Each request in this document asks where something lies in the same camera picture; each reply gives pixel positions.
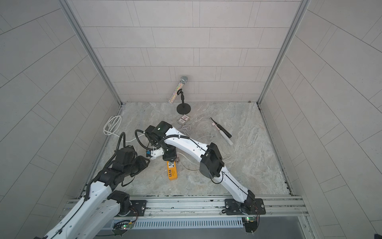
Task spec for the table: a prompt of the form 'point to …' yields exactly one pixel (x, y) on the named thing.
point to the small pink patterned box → (183, 119)
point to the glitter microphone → (183, 79)
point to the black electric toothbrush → (221, 127)
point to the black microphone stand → (183, 108)
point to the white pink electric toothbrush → (225, 136)
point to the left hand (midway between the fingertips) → (152, 159)
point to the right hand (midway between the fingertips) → (173, 155)
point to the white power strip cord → (112, 125)
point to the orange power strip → (172, 170)
